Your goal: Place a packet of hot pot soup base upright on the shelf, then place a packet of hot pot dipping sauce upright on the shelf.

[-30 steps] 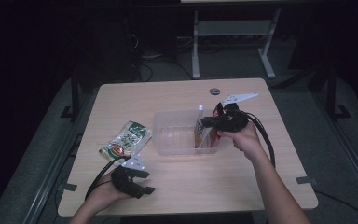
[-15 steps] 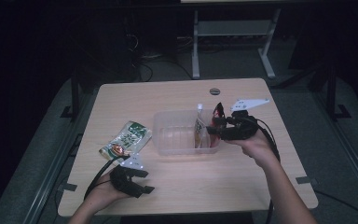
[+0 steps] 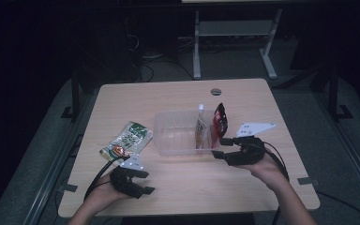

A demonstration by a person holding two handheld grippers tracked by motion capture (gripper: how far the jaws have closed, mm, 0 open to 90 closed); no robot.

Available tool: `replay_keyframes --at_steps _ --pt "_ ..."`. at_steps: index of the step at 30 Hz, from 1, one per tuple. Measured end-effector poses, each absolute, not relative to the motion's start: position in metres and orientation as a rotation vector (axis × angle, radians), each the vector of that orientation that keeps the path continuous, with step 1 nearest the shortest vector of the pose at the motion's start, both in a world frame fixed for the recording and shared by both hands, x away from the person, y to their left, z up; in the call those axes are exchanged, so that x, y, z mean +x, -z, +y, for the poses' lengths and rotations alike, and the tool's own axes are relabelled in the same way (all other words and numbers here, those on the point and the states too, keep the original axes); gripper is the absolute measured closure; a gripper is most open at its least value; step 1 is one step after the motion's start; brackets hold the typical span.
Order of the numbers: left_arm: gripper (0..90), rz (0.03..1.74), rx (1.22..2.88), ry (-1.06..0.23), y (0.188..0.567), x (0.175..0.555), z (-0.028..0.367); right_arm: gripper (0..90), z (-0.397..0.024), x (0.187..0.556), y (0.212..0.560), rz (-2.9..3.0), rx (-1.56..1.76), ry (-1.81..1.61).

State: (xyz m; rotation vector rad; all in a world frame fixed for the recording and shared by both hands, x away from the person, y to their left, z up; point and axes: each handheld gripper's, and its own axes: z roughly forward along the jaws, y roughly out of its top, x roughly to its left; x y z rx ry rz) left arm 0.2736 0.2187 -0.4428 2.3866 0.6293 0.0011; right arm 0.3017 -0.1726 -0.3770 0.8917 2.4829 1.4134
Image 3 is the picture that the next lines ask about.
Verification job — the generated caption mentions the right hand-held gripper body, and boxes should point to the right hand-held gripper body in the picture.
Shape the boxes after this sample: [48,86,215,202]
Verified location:
[227,121,277,167]

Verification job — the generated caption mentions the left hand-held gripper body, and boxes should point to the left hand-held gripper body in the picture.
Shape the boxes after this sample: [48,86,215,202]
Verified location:
[109,154,145,200]

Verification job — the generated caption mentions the red clear snack packet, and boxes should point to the red clear snack packet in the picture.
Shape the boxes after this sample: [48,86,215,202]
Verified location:
[210,101,230,148]

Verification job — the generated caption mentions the white red spout pouch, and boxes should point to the white red spout pouch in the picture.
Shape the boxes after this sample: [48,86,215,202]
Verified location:
[194,103,210,150]

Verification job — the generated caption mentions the clear plastic container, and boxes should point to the clear plastic container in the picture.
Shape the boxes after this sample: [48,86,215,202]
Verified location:
[153,109,225,157]

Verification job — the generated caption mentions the person's left hand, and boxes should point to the person's left hand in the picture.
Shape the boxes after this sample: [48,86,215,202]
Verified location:
[83,172,129,206]

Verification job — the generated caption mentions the person's right hand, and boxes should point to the person's right hand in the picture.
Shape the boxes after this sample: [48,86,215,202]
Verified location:
[239,149,291,192]

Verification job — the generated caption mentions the green food pouch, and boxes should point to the green food pouch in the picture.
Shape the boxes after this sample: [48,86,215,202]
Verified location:
[98,120,154,162]

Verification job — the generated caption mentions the black metal stand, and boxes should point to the black metal stand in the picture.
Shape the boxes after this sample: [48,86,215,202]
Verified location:
[325,61,354,123]

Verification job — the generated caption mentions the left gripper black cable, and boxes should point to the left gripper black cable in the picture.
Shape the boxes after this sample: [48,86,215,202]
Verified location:
[83,155,129,202]

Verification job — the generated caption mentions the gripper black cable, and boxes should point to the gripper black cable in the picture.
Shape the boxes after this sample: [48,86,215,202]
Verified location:
[262,141,360,225]
[83,155,129,202]

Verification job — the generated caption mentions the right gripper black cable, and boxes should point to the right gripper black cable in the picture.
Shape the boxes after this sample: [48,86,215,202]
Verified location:
[262,141,360,225]

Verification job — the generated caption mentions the black floor cable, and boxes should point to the black floor cable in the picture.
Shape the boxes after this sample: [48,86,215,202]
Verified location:
[140,59,195,83]

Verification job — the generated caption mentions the white metal table frame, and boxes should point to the white metal table frame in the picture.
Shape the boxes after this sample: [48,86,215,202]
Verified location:
[192,7,284,81]

